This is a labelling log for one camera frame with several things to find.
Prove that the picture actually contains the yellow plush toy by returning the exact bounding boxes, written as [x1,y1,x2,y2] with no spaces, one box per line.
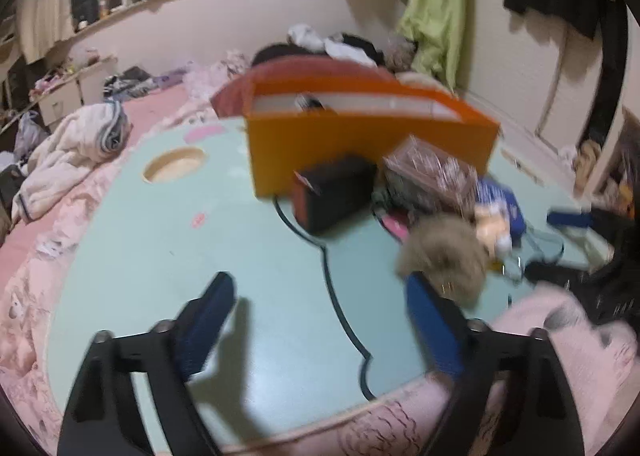
[472,203,514,257]

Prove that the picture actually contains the cream curtain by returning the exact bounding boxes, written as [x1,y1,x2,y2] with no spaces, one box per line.
[15,0,76,64]

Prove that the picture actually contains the grey plastic bag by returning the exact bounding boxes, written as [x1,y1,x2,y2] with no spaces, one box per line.
[15,110,45,157]

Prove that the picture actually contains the blue packet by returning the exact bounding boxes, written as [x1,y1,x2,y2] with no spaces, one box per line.
[472,178,527,237]

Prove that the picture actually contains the pink flat item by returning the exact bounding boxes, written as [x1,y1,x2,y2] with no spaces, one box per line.
[382,213,413,241]

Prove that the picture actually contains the teal cable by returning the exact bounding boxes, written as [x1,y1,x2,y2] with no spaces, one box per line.
[502,228,566,283]

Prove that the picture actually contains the white hoodie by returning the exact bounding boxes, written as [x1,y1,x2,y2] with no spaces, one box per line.
[287,23,327,51]

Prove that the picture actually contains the white garment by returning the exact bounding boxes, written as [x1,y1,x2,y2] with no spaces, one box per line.
[324,36,372,62]

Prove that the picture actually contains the white desk with drawers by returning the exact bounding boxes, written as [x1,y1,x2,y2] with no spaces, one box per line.
[37,56,118,127]

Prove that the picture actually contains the dark patterned clothes pile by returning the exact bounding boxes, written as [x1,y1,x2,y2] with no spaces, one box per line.
[102,66,154,99]

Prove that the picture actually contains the beige knit cloth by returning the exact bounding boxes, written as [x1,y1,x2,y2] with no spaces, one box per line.
[384,36,419,72]

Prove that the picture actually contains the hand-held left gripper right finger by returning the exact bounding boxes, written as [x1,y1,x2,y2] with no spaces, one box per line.
[406,272,586,456]

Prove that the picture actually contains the orange cardboard box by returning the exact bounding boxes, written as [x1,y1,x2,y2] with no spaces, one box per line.
[245,76,502,199]

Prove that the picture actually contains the cream white object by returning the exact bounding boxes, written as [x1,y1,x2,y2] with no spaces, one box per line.
[562,226,617,267]

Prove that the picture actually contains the light green hanging cloth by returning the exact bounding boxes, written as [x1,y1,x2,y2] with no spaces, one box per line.
[397,0,478,92]

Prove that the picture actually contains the black and white item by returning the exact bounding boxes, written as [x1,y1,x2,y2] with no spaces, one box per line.
[295,93,327,112]

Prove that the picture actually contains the clear box with brown print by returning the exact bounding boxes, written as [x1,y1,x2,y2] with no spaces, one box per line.
[382,135,480,214]

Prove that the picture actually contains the beige fur pompom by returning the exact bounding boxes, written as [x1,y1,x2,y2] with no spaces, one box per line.
[395,213,488,309]

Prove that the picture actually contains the black box with red side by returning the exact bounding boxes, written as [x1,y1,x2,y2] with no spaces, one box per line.
[291,154,378,237]

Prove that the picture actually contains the light green cartoon desktop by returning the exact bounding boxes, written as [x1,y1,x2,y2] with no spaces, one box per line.
[47,113,616,447]

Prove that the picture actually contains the pink floral blanket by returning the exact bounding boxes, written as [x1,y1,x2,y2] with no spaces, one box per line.
[280,281,640,456]

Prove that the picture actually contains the pink bed sheet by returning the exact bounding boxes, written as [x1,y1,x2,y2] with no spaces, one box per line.
[0,83,251,437]

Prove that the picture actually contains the black clothes pile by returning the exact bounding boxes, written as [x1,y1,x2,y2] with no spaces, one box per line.
[252,33,387,70]

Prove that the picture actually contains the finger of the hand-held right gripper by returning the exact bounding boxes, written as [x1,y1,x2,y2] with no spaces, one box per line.
[524,260,603,287]
[546,208,596,231]

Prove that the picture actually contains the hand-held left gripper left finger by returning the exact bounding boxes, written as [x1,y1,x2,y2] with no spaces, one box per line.
[56,271,237,456]

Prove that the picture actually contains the white fleece blanket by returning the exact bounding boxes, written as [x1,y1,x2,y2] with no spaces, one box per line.
[12,100,133,224]

